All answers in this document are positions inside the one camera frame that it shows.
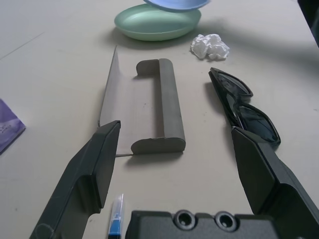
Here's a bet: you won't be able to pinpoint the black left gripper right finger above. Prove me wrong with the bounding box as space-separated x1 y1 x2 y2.
231 126 319 225

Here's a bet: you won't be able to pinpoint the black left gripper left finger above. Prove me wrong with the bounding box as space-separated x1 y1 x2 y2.
29 120 122 239

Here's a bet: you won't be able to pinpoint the black sunglasses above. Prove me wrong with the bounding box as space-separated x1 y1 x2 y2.
208 67 282 146

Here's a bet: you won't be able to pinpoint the black pen blue cap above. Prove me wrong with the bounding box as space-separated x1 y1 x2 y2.
107 193 125 239

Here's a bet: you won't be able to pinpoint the grey glasses case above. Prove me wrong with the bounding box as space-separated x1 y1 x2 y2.
98 46 187 158

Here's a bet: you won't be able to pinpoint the white tissue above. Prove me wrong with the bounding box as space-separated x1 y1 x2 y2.
190 33 230 60

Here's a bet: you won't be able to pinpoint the purple tissue box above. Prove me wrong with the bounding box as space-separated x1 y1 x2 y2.
0 99 26 155

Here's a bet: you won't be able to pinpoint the green plate under blue plate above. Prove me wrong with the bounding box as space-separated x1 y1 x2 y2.
114 3 202 42

